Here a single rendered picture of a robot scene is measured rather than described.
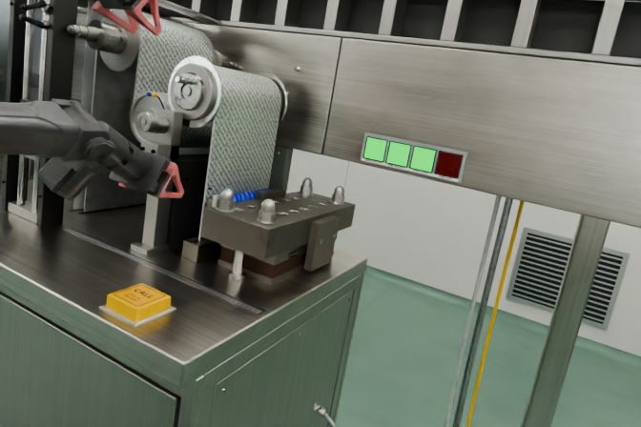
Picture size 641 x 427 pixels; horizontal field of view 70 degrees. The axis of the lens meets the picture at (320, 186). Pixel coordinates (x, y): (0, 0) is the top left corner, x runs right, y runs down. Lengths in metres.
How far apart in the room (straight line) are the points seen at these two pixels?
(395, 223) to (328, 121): 2.50
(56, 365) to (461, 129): 0.92
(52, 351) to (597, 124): 1.10
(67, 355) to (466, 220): 2.93
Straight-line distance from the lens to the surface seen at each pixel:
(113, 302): 0.81
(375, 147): 1.13
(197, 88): 0.98
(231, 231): 0.91
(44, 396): 1.05
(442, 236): 3.54
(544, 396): 1.37
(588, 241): 1.24
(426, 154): 1.09
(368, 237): 3.73
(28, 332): 1.03
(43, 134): 0.67
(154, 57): 1.17
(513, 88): 1.07
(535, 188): 1.07
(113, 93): 1.29
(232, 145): 1.03
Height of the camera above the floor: 1.27
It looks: 10 degrees down
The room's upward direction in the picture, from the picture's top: 10 degrees clockwise
